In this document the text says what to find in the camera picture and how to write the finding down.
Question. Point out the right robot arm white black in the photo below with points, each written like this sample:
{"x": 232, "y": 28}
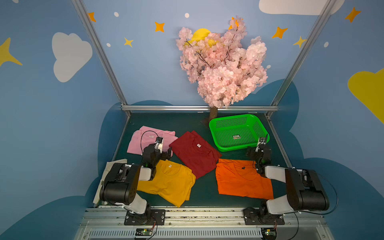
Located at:
{"x": 304, "y": 192}

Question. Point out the aluminium frame back bar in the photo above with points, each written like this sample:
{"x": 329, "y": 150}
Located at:
{"x": 198, "y": 108}

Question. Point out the pink t-shirt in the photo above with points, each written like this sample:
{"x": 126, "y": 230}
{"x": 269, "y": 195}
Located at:
{"x": 145, "y": 136}

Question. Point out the dark red t-shirt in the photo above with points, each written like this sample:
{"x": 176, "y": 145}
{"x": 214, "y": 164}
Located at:
{"x": 196, "y": 153}

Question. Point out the green plastic basket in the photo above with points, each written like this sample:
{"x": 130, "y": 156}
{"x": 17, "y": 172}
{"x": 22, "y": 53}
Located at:
{"x": 237, "y": 132}

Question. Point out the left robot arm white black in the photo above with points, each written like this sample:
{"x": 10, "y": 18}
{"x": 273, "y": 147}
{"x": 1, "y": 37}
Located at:
{"x": 120, "y": 185}

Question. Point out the small circuit board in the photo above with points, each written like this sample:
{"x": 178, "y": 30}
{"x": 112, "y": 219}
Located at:
{"x": 143, "y": 232}
{"x": 268, "y": 233}

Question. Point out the yellow t-shirt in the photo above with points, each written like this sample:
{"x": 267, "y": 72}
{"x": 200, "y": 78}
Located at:
{"x": 173, "y": 182}

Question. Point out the pink cherry blossom tree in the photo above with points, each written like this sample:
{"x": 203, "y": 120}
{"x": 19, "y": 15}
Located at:
{"x": 226, "y": 73}

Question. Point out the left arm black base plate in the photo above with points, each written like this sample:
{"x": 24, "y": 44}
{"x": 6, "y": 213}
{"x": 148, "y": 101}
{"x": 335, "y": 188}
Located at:
{"x": 150, "y": 217}

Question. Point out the aluminium front rail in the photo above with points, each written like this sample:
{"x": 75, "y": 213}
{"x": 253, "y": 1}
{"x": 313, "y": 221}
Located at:
{"x": 214, "y": 223}

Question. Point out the left aluminium frame post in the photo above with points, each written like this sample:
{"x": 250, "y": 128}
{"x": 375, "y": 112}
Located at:
{"x": 86, "y": 20}

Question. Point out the right small circuit board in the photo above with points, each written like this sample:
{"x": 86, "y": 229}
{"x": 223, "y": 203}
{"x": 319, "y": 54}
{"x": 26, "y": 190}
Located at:
{"x": 268, "y": 233}

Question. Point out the right aluminium frame post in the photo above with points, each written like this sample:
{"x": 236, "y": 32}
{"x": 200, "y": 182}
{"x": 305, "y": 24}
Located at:
{"x": 312, "y": 37}

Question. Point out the beige work glove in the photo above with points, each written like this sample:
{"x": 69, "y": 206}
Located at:
{"x": 105, "y": 173}

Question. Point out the aluminium frame post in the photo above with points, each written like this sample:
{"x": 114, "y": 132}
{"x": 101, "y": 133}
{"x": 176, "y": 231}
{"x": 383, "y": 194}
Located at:
{"x": 86, "y": 20}
{"x": 312, "y": 37}

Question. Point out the left small circuit board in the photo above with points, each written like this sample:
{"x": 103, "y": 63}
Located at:
{"x": 143, "y": 232}

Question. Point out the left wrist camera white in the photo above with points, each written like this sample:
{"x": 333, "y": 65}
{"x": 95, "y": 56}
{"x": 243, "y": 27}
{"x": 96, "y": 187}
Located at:
{"x": 159, "y": 145}

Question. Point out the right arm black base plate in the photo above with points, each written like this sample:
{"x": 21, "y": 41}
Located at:
{"x": 254, "y": 216}

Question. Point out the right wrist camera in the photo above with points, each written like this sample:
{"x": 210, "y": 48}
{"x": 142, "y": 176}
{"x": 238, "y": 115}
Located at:
{"x": 261, "y": 144}

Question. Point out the orange t-shirt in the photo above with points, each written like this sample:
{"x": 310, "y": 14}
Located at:
{"x": 240, "y": 178}

